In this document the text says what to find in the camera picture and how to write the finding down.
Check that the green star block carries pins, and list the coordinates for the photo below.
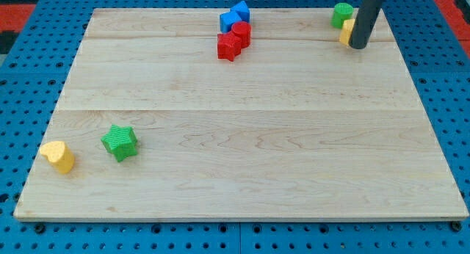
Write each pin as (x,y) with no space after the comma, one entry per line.
(121,142)

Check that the red star block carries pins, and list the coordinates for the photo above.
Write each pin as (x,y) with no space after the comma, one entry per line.
(228,46)

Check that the red cylinder block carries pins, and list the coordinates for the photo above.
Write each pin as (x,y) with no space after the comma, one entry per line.
(242,30)

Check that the yellow hexagon block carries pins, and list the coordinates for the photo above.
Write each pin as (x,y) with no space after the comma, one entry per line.
(346,31)

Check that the yellow heart block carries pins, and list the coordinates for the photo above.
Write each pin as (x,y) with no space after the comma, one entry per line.
(58,155)

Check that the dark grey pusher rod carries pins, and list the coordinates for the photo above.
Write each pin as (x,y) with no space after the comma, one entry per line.
(364,23)

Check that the light wooden board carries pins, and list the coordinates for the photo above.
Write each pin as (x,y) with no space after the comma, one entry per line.
(298,128)

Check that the green cylinder block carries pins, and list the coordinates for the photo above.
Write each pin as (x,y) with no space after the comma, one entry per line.
(342,11)

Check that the blue pentagon block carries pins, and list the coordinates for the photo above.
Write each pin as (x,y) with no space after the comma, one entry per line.
(242,10)

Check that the blue cube block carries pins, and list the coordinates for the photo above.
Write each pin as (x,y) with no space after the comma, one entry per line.
(227,20)

